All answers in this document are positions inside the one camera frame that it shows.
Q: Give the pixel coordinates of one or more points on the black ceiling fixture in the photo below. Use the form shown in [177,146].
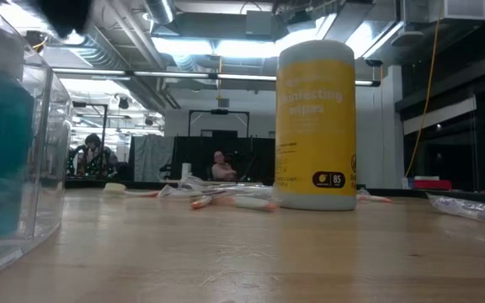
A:
[36,40]

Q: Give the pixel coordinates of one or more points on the grey ceiling box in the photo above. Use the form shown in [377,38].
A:
[259,23]

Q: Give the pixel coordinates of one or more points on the black partition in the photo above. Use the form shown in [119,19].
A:
[192,155]

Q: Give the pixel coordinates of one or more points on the unwrapped orange white toothbrush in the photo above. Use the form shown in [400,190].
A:
[114,188]

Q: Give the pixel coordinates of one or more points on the white paper roll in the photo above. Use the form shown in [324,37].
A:
[186,170]

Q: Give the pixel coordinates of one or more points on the grey cloth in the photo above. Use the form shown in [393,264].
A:
[152,157]

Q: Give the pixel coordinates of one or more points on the bright ceiling light panel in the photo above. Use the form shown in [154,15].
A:
[225,47]

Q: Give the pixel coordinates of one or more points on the silver ventilation duct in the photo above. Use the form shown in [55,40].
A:
[160,10]

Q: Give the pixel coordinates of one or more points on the clear acrylic organizer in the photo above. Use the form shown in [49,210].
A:
[49,168]

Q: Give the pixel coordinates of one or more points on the person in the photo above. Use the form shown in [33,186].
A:
[95,157]
[221,170]

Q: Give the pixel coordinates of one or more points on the yellow disinfecting wipes canister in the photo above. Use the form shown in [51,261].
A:
[316,139]

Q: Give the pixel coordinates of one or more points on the red box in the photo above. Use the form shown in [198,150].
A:
[432,184]

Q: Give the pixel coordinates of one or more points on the white vent unit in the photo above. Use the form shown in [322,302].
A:
[457,8]

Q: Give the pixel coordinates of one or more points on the purple toothbrush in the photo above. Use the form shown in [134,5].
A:
[478,212]
[196,182]
[175,192]

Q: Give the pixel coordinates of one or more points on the ceiling light strip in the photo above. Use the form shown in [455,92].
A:
[162,74]

